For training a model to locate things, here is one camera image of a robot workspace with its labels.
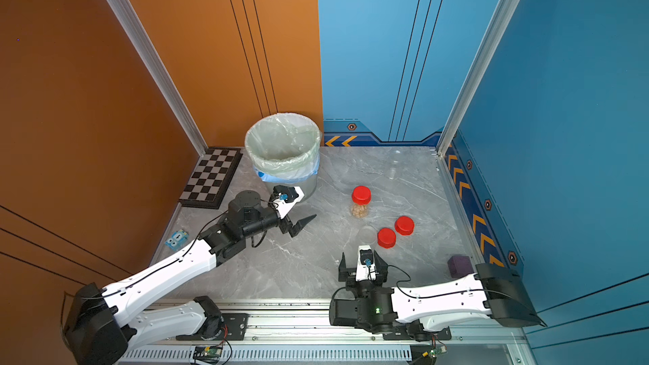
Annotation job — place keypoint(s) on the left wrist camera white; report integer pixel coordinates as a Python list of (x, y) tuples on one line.
[(281, 207)]

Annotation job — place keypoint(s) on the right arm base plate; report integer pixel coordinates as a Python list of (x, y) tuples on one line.
[(415, 332)]

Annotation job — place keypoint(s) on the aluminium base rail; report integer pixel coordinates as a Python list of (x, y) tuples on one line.
[(298, 331)]

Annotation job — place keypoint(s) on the translucent green bin liner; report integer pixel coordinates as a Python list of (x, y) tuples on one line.
[(284, 148)]

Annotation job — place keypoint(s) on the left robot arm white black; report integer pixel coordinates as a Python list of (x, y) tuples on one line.
[(104, 323)]

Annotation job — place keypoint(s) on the green circuit board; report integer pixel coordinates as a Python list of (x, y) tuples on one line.
[(432, 355), (207, 355)]

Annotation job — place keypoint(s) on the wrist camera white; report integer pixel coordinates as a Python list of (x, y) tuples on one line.
[(281, 207), (366, 265)]

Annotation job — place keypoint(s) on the left green circuit board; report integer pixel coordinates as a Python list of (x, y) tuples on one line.
[(207, 355)]

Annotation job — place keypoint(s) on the red lid of jar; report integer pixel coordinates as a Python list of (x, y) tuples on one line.
[(405, 225), (361, 195), (386, 238)]

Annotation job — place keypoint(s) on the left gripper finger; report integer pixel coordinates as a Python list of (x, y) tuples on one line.
[(288, 194), (293, 229)]

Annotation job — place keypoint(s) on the right aluminium corner post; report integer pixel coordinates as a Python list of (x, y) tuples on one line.
[(492, 37)]

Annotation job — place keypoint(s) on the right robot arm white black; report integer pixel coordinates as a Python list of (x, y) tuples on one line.
[(426, 313)]

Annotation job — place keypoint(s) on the right green circuit board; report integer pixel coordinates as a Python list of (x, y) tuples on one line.
[(432, 355)]

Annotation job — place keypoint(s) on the aluminium corner post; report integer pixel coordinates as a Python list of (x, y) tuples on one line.
[(138, 36), (492, 37)]

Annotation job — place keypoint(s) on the grey mesh trash bin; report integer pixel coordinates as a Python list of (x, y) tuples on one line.
[(308, 186)]

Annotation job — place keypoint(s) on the peanut jar back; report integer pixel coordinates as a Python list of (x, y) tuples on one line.
[(359, 210)]

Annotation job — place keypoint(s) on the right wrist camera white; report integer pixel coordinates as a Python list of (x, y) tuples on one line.
[(366, 265)]

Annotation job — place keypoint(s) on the red lid of front jar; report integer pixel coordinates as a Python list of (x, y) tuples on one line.
[(405, 225)]

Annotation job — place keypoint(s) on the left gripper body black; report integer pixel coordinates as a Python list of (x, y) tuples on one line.
[(268, 219)]

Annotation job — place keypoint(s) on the red lid of back jar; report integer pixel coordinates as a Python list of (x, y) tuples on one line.
[(361, 195)]

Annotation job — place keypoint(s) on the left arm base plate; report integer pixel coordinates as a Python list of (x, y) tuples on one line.
[(229, 327)]

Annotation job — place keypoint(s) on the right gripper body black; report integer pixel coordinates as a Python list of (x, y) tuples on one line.
[(362, 290)]

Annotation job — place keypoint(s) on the small blue toy block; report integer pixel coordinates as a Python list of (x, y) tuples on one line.
[(177, 240)]

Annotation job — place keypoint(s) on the black white chessboard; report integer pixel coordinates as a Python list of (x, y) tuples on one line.
[(211, 177)]

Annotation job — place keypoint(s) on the purple block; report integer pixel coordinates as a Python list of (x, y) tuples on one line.
[(460, 266)]

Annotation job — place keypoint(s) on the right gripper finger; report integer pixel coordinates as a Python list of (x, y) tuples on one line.
[(381, 269), (343, 271)]

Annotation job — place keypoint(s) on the left aluminium corner post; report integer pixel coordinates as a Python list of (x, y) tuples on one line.
[(138, 36)]

